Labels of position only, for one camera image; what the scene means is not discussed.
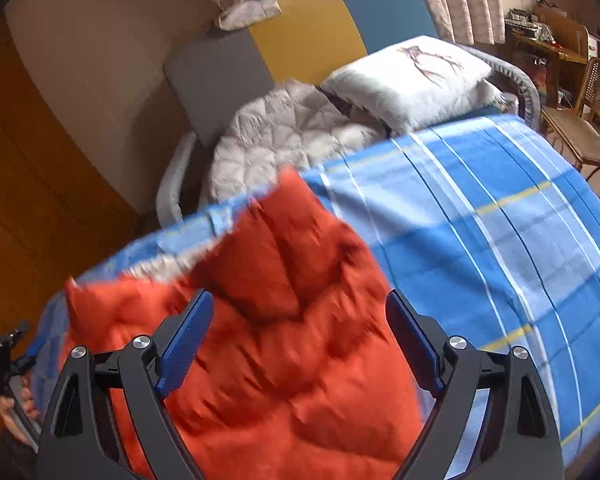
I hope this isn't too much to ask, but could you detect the grey yellow blue headboard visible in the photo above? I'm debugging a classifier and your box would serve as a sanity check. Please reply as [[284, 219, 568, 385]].
[[162, 0, 438, 147]]

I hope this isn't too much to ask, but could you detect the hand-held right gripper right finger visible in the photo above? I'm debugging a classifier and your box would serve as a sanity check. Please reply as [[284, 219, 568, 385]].
[[386, 289, 565, 480]]

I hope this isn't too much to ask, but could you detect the person's left hand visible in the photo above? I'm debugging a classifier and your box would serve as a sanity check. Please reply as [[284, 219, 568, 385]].
[[0, 385, 41, 443]]

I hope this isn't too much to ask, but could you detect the bed with blue plaid sheet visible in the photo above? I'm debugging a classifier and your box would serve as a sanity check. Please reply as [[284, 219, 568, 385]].
[[30, 114, 600, 466]]

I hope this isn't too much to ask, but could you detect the orange puffer jacket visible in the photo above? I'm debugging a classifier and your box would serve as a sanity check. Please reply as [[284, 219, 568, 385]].
[[60, 165, 431, 480]]

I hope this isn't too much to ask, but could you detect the wooden wardrobe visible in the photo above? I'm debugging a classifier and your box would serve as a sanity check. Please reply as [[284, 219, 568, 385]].
[[0, 10, 146, 436]]

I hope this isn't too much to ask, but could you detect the grey quilted garment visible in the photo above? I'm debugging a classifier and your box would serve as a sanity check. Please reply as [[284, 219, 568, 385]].
[[200, 79, 396, 208]]

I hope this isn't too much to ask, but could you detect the white bed rail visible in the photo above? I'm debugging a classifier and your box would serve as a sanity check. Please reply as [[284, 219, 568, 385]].
[[156, 132, 216, 226]]

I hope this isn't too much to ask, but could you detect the grey mesh bed rail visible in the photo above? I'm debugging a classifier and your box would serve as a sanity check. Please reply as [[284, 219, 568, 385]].
[[460, 44, 543, 128]]

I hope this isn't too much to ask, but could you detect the white printed pillow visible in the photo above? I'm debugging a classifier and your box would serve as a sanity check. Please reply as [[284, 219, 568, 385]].
[[320, 36, 503, 133]]

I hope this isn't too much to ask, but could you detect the rattan chair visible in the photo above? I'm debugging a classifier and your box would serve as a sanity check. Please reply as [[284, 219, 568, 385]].
[[540, 57, 600, 201]]

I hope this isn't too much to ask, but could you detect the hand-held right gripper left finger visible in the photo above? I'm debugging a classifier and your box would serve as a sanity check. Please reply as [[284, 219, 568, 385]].
[[37, 289, 216, 480]]

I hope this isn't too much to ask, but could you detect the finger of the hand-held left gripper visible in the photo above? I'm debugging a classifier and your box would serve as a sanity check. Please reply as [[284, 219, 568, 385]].
[[0, 321, 31, 348], [10, 337, 48, 376]]

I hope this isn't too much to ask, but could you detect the wooden desk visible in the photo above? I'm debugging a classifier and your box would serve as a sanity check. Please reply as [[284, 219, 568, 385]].
[[505, 25, 588, 108]]

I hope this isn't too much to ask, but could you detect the pile of small trinkets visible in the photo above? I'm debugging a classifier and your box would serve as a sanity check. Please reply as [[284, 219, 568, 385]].
[[505, 7, 556, 41]]

